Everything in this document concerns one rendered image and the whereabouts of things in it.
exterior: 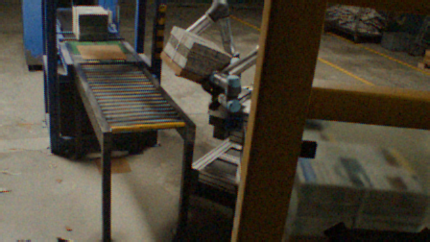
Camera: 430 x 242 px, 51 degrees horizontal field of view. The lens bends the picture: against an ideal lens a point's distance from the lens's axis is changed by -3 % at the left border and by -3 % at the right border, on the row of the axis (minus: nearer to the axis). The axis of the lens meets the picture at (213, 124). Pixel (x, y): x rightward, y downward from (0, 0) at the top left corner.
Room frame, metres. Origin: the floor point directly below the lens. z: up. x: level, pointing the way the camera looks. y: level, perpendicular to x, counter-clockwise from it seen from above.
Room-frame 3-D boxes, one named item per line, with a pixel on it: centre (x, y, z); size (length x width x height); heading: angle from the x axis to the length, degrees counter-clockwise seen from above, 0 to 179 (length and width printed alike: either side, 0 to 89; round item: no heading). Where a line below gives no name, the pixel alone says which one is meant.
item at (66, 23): (4.94, 1.55, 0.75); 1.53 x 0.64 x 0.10; 25
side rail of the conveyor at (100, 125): (2.89, 0.86, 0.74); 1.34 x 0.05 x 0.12; 25
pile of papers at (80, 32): (4.43, 1.31, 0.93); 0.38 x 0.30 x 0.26; 25
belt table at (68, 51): (3.92, 1.07, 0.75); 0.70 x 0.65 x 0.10; 25
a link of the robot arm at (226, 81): (2.43, -0.07, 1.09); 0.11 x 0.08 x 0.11; 36
